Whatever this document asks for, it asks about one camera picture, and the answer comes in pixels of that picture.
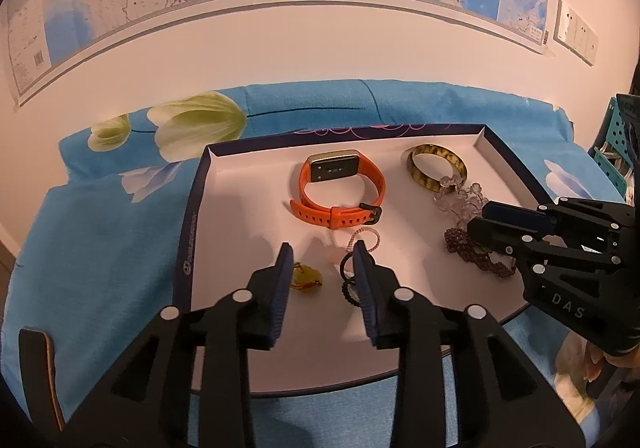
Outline pink woven cord charm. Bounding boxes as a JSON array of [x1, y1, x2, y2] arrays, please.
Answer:
[[327, 227, 383, 261]]

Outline teal perforated plastic basket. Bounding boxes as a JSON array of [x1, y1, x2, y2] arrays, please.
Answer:
[[592, 98, 632, 201]]

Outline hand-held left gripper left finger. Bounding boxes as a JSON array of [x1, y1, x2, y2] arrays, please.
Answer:
[[65, 243, 294, 448]]

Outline clear crystal bead bracelet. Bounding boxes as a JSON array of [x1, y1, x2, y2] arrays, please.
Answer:
[[432, 175, 490, 221]]

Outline blue floral bed sheet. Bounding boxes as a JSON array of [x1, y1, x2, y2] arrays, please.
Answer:
[[0, 78, 626, 448]]

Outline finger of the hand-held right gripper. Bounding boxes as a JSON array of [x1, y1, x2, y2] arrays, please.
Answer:
[[482, 198, 636, 237], [467, 219, 623, 275]]

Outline orange strap smart watch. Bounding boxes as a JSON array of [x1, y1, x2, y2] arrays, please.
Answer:
[[290, 149, 387, 230]]

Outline amber yellow pendant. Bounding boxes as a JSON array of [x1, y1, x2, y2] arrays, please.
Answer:
[[292, 264, 324, 293]]

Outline yellow brown patterned bangle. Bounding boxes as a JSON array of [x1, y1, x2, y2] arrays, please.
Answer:
[[406, 144, 468, 192]]

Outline dark red bead bracelet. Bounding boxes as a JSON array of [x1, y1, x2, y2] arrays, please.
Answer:
[[445, 227, 517, 279]]

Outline black cord bracelet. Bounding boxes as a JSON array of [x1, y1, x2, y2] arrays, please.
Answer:
[[339, 252, 365, 307]]

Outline white wall switch panel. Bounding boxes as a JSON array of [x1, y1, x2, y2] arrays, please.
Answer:
[[552, 0, 598, 67]]

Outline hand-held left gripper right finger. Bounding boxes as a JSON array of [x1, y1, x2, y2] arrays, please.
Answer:
[[352, 244, 586, 448]]

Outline shallow white tray box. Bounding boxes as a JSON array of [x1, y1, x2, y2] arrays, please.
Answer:
[[172, 124, 556, 399]]

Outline dark wooden board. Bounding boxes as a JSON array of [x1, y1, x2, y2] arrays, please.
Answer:
[[17, 328, 68, 448]]

